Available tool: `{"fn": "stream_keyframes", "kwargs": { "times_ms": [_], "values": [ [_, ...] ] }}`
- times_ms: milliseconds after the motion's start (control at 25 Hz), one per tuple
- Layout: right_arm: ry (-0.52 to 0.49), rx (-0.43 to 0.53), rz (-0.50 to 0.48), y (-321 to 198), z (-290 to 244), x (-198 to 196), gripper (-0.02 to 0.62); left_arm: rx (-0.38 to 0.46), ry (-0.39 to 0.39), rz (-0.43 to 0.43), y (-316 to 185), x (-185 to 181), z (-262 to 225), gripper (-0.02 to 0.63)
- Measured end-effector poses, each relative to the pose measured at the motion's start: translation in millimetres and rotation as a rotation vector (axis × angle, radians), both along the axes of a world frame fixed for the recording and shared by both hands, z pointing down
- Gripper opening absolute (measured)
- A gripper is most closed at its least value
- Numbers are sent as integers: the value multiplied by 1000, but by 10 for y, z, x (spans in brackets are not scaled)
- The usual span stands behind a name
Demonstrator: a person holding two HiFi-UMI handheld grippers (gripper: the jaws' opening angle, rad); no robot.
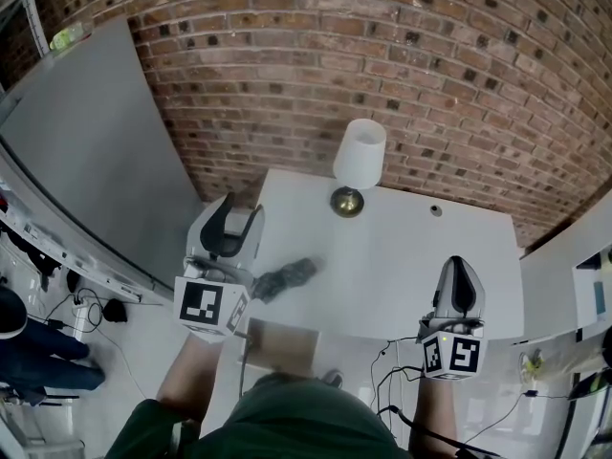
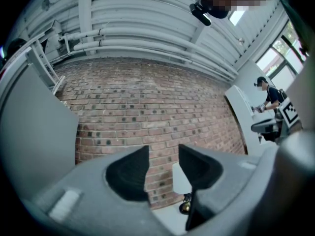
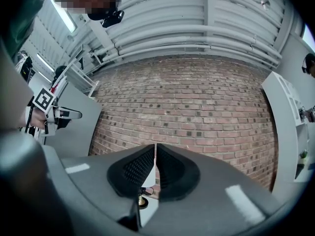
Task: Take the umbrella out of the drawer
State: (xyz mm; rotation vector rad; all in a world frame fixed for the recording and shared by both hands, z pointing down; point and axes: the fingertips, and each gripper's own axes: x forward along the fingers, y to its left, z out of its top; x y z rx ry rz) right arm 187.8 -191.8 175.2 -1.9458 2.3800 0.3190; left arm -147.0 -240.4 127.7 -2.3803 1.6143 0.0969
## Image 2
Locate large framed window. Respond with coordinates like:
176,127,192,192
255,21,307,84

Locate black head-mounted camera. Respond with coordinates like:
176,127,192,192
189,1,213,27

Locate white insulated ceiling pipe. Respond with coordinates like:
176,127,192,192
72,38,238,80
64,27,205,49

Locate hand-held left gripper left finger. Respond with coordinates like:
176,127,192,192
31,145,174,236

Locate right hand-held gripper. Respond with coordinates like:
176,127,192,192
251,98,302,134

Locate grey ceiling-mounted box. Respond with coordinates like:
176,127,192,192
43,20,65,53

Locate white partition panel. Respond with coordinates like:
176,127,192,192
0,62,80,181
224,59,276,155

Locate white table lamp brass base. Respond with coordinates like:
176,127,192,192
171,162,193,215

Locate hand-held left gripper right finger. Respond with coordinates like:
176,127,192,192
178,144,261,232

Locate white metal ladder frame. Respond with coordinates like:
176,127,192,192
25,38,66,94

